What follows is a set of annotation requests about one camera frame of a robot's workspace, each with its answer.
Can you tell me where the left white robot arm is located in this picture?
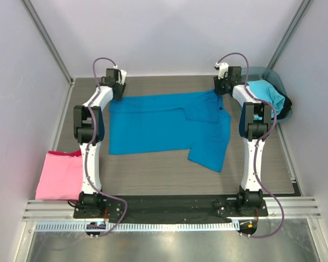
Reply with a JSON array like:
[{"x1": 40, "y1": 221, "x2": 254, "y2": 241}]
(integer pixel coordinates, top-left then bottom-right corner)
[{"x1": 73, "y1": 66, "x2": 127, "y2": 218}]

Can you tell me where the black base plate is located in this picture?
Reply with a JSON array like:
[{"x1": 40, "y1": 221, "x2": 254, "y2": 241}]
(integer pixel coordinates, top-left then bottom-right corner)
[{"x1": 68, "y1": 193, "x2": 268, "y2": 223}]

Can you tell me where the aluminium front rail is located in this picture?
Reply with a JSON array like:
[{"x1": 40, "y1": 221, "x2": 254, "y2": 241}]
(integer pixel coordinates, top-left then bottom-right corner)
[{"x1": 22, "y1": 196, "x2": 321, "y2": 222}]

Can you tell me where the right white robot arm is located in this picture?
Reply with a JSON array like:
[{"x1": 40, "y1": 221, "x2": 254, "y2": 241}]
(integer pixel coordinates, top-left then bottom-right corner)
[{"x1": 213, "y1": 62, "x2": 277, "y2": 218}]

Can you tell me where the left aluminium corner post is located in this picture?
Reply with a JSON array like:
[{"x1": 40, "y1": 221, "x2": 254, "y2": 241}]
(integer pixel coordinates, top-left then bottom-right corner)
[{"x1": 21, "y1": 0, "x2": 74, "y2": 87}]

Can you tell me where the black t shirt in bin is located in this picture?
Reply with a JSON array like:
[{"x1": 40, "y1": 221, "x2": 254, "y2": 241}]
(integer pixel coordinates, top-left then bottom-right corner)
[{"x1": 267, "y1": 84, "x2": 292, "y2": 121}]

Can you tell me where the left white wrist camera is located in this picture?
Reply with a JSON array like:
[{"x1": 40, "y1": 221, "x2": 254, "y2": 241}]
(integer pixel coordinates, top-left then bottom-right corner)
[{"x1": 113, "y1": 65, "x2": 127, "y2": 85}]

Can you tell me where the pink folded t shirt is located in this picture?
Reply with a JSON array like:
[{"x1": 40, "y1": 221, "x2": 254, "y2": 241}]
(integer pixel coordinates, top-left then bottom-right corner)
[{"x1": 35, "y1": 150, "x2": 84, "y2": 200}]

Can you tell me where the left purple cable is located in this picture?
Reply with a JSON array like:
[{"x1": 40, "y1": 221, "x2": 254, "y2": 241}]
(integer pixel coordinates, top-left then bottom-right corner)
[{"x1": 84, "y1": 57, "x2": 128, "y2": 237}]

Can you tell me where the light blue t shirt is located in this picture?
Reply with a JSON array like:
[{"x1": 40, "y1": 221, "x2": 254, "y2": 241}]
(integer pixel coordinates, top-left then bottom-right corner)
[{"x1": 248, "y1": 80, "x2": 286, "y2": 120}]

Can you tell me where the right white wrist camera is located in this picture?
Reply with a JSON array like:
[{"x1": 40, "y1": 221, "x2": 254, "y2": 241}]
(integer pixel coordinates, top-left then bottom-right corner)
[{"x1": 214, "y1": 62, "x2": 229, "y2": 80}]

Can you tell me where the right aluminium corner post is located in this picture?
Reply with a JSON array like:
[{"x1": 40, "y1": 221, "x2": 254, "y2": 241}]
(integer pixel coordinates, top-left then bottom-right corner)
[{"x1": 267, "y1": 0, "x2": 313, "y2": 69}]

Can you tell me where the slotted white cable duct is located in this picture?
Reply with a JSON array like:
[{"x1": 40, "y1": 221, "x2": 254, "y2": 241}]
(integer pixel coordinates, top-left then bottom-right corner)
[{"x1": 35, "y1": 221, "x2": 239, "y2": 233}]

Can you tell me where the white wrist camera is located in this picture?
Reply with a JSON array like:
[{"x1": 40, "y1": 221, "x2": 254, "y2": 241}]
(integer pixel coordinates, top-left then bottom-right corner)
[
  {"x1": 214, "y1": 62, "x2": 229, "y2": 80},
  {"x1": 113, "y1": 65, "x2": 127, "y2": 85}
]

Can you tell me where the aluminium corner post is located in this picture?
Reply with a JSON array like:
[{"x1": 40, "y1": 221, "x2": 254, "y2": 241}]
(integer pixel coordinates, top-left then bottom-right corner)
[
  {"x1": 267, "y1": 0, "x2": 313, "y2": 69},
  {"x1": 21, "y1": 0, "x2": 74, "y2": 87}
]

